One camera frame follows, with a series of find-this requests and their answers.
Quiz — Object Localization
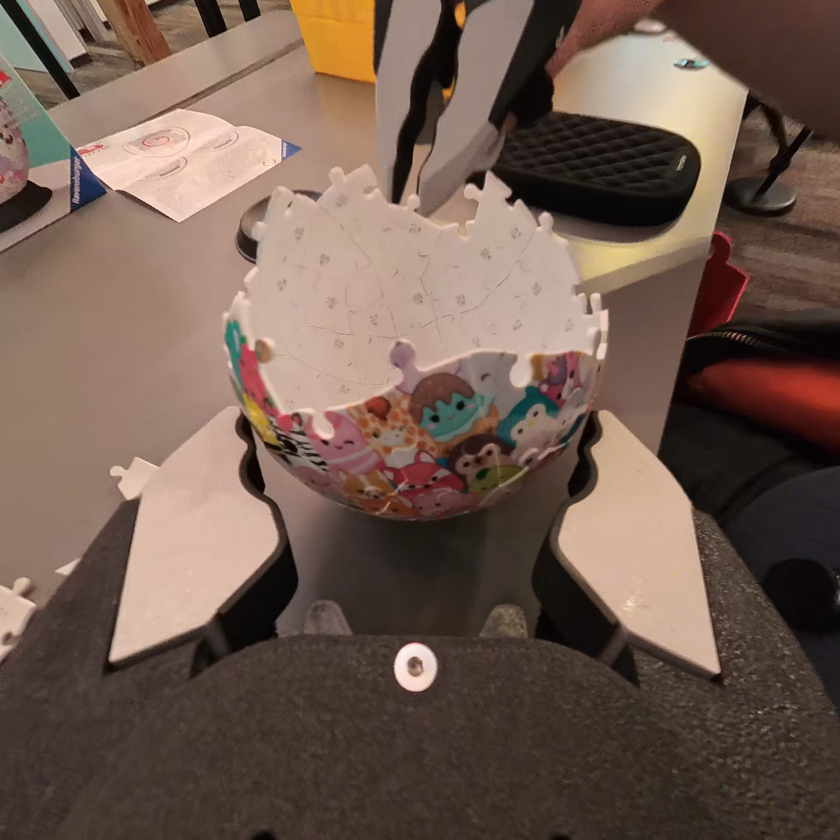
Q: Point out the wooden post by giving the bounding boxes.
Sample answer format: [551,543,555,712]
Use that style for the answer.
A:
[98,0,173,67]

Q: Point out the yellow plastic bin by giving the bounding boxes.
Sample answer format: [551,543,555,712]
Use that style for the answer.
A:
[289,0,460,93]

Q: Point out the black quilted pad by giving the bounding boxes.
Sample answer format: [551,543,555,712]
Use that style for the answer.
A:
[492,110,702,228]

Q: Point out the teal puzzle box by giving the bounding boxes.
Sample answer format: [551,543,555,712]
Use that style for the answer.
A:
[0,52,108,254]

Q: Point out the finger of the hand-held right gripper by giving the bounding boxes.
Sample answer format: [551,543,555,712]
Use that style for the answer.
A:
[374,0,457,203]
[416,0,538,217]

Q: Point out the black zippered bag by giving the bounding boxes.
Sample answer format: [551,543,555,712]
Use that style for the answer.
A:
[682,307,840,375]

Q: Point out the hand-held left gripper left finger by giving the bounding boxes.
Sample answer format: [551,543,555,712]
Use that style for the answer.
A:
[107,406,300,670]

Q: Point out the black ring ball stand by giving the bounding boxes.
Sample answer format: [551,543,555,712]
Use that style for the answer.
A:
[235,197,280,265]

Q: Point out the black floor stand base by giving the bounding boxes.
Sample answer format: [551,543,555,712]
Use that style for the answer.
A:
[725,108,818,217]

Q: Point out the white puzzle pieces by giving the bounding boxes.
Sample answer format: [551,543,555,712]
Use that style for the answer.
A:
[0,457,158,660]

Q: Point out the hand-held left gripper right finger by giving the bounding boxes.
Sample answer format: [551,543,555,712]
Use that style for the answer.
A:
[532,410,723,681]

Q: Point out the person's dark trouser leg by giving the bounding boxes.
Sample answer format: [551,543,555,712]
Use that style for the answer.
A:
[718,462,840,634]

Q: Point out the white instruction sheet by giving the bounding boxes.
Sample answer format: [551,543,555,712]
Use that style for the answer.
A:
[77,108,303,223]

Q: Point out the colourful cartoon puzzle ball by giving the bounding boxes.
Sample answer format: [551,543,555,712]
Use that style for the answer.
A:
[222,164,611,521]

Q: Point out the black table leg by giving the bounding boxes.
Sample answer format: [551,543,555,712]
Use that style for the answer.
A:
[0,0,81,99]

